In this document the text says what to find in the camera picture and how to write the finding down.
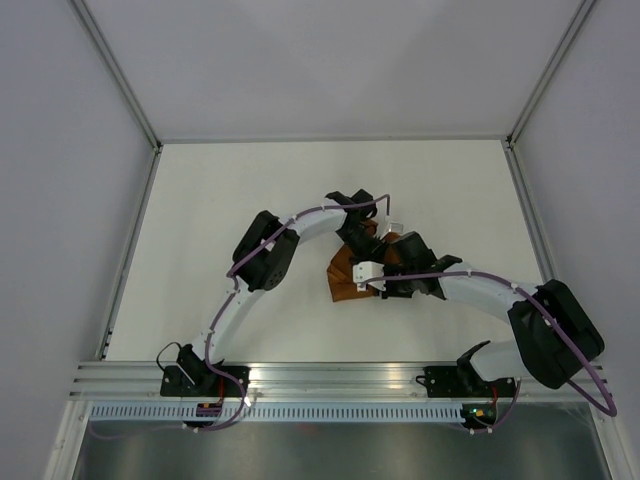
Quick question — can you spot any orange-brown cloth napkin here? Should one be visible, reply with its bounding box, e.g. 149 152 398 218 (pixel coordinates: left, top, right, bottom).
326 219 401 303

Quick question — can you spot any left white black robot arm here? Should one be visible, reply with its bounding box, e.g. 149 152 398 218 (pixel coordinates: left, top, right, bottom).
162 189 390 396

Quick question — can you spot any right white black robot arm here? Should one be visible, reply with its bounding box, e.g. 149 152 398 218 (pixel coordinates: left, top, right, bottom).
382 232 605 395

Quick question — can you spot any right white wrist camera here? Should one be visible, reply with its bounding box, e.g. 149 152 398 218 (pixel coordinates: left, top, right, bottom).
352 261 386 292

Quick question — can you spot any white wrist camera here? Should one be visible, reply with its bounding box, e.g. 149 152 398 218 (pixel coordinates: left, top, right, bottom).
381 221 404 237
352 261 386 292

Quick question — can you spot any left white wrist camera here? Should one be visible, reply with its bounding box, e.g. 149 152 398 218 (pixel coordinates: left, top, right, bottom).
381 221 404 237

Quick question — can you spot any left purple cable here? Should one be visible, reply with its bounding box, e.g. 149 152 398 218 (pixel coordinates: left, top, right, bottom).
89 194 394 441

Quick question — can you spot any purple cable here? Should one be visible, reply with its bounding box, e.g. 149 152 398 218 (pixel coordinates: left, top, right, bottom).
89 194 394 441
359 272 617 436

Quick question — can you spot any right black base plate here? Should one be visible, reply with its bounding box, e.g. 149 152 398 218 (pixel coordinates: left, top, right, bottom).
422 365 516 399

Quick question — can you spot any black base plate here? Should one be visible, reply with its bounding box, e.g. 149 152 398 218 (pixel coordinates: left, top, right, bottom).
422 365 516 399
160 365 250 398

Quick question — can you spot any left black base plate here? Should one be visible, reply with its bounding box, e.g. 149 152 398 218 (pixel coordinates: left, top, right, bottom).
160 365 250 398

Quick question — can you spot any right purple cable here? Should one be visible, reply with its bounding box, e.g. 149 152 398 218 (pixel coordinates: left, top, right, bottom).
359 272 617 436

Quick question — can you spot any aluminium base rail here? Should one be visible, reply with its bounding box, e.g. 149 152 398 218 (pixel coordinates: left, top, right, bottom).
69 360 615 401

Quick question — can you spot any right aluminium frame post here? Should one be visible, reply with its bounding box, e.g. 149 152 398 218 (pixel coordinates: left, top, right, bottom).
503 0 599 150

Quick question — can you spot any aluminium frame post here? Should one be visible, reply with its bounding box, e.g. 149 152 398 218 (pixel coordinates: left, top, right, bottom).
503 0 599 150
67 0 162 153

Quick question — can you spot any white slotted cable duct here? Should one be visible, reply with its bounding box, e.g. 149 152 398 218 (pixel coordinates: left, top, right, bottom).
90 401 463 423

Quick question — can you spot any left aluminium frame post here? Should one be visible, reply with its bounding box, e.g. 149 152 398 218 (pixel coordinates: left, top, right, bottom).
67 0 162 153

